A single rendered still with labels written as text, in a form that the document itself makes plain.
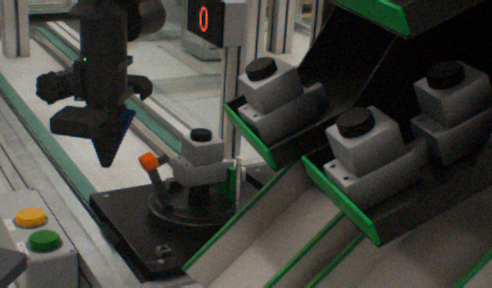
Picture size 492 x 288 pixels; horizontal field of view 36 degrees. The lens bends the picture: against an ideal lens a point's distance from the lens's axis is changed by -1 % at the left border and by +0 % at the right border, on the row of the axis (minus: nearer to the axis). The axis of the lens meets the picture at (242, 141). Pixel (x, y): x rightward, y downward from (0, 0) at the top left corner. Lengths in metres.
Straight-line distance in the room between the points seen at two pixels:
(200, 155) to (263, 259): 0.23
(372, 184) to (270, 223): 0.27
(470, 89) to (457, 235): 0.16
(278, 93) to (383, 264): 0.19
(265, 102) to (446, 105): 0.18
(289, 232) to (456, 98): 0.29
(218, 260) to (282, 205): 0.09
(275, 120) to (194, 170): 0.32
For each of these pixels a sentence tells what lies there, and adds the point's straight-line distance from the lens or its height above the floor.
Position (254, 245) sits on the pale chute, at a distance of 0.87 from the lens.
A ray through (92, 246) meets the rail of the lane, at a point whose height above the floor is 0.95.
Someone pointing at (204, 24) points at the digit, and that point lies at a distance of 1.20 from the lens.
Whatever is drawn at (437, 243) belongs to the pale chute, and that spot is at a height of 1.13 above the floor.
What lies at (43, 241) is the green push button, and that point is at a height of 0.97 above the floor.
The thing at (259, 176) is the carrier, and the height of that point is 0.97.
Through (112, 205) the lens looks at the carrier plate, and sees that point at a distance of 1.11.
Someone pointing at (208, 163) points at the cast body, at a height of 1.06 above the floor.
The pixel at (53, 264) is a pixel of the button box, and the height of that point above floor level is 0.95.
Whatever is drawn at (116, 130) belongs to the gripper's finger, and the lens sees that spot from 0.95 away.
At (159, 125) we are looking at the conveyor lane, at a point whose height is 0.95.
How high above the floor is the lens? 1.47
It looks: 22 degrees down
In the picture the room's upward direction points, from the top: 4 degrees clockwise
